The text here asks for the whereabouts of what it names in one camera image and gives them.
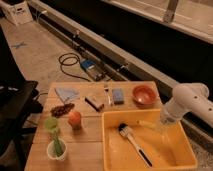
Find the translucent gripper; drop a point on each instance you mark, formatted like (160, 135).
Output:
(160, 127)

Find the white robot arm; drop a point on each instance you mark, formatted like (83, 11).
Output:
(186, 97)

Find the yellow plastic tray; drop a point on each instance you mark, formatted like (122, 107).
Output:
(167, 150)

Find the orange bowl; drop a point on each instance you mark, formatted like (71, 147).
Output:
(144, 95)

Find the black white dish brush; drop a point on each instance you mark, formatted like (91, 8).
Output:
(126, 132)

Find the blue sponge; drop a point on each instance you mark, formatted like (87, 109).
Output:
(118, 97)

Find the brown block brush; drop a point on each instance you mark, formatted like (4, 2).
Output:
(98, 106)

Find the red apple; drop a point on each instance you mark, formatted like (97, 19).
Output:
(74, 120)

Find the blue power device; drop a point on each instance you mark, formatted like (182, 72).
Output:
(91, 68)

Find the blue cloth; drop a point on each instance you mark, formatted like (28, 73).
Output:
(67, 95)

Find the bunch of dark grapes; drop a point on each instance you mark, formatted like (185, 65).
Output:
(62, 109)

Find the green toy vegetable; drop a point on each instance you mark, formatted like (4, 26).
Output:
(51, 125)

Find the white cup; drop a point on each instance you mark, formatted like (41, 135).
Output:
(57, 154)

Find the black chair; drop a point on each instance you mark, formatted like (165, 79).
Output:
(13, 116)

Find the white cardboard box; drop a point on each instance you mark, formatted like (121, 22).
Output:
(17, 14)

